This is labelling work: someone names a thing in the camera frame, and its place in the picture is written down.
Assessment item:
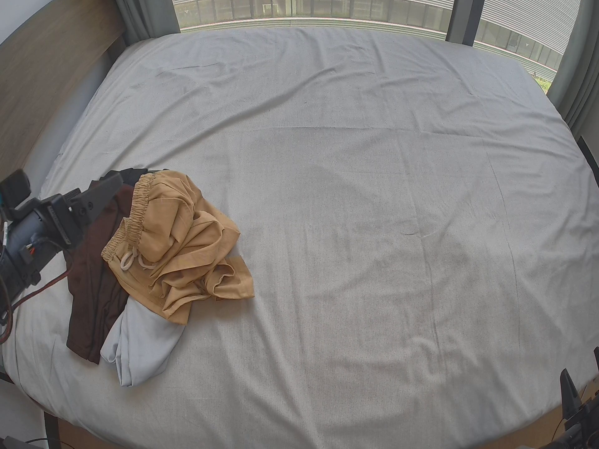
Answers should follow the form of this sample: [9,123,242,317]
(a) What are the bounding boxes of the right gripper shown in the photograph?
[561,369,599,449]

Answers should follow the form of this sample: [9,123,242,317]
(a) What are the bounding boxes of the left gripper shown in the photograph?
[9,171,124,253]

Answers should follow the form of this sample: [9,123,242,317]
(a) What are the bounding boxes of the tan shorts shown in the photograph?
[100,169,256,326]

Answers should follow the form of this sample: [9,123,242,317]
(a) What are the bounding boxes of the bed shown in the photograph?
[0,0,599,449]

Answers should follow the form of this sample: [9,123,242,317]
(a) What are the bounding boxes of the black garment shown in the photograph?
[100,169,162,188]

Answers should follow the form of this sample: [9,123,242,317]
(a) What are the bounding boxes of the brown garment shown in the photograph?
[66,181,141,366]

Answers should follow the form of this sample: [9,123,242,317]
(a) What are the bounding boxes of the pale grey garment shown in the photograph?
[100,297,185,388]

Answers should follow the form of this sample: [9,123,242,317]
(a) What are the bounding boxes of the grey-green curtain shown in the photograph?
[105,0,182,46]
[547,0,599,134]

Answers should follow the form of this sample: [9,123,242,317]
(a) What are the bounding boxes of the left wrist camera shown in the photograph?
[0,169,34,221]

